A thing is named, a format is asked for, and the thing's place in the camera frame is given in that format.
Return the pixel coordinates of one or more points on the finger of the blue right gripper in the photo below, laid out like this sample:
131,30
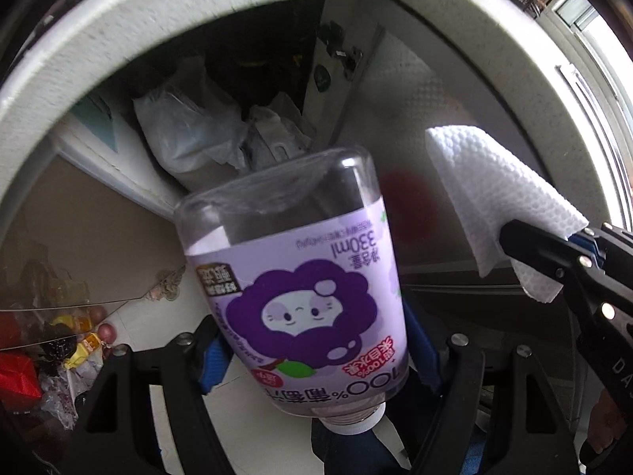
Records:
585,239
545,263

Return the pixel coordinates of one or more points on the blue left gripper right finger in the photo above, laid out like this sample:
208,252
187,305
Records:
423,353

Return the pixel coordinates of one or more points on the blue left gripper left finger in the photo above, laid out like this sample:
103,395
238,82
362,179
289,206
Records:
216,354

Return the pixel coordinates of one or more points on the white paper towel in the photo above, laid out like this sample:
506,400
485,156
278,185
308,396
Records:
489,187

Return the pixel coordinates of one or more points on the purple grape juice bottle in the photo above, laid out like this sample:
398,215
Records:
298,266

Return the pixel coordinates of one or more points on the red trash bucket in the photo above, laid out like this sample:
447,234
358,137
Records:
411,208

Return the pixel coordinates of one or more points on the person's right hand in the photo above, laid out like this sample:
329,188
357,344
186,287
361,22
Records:
608,446

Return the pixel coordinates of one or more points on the grey floor rag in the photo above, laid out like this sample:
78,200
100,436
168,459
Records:
167,286

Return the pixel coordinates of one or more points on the red onion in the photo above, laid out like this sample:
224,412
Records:
107,333

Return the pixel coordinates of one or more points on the large white sack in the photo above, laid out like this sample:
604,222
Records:
200,136

